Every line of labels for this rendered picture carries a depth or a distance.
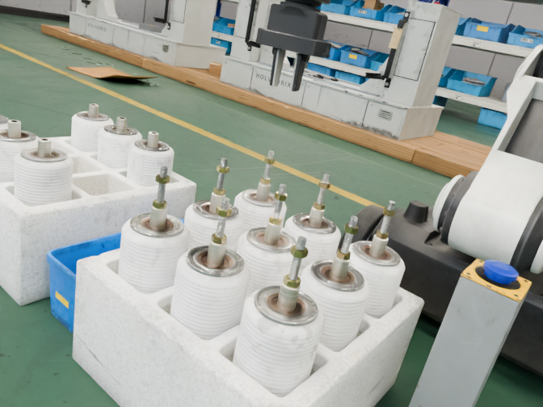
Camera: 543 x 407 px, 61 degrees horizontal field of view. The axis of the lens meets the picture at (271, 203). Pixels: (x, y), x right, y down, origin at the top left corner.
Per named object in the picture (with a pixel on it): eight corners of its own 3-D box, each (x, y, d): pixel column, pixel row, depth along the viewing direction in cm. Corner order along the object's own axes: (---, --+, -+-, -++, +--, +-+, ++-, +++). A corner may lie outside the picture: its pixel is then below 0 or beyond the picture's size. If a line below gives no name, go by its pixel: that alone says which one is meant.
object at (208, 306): (238, 389, 65) (263, 279, 58) (170, 401, 61) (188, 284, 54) (217, 345, 73) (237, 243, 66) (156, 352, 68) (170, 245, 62)
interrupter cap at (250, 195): (276, 212, 81) (277, 208, 80) (235, 201, 82) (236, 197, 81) (285, 199, 88) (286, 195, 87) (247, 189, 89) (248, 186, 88)
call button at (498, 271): (483, 269, 60) (490, 255, 59) (515, 283, 58) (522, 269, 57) (475, 278, 57) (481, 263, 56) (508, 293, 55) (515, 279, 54)
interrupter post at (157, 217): (151, 222, 68) (153, 202, 66) (167, 225, 68) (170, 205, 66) (146, 229, 65) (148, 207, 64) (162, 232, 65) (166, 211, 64)
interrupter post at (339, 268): (328, 271, 64) (334, 250, 63) (345, 275, 64) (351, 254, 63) (328, 280, 62) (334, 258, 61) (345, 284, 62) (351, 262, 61)
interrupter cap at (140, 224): (139, 212, 70) (140, 208, 70) (188, 222, 70) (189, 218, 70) (121, 233, 63) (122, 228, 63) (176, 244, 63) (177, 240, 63)
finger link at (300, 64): (288, 90, 75) (296, 52, 73) (295, 90, 78) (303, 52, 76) (297, 93, 75) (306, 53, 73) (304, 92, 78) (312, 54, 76)
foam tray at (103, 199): (98, 195, 133) (102, 134, 127) (187, 253, 112) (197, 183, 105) (-62, 221, 103) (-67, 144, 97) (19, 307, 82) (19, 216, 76)
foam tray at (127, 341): (237, 283, 104) (250, 210, 97) (394, 383, 83) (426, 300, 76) (71, 358, 74) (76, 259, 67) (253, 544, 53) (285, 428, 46)
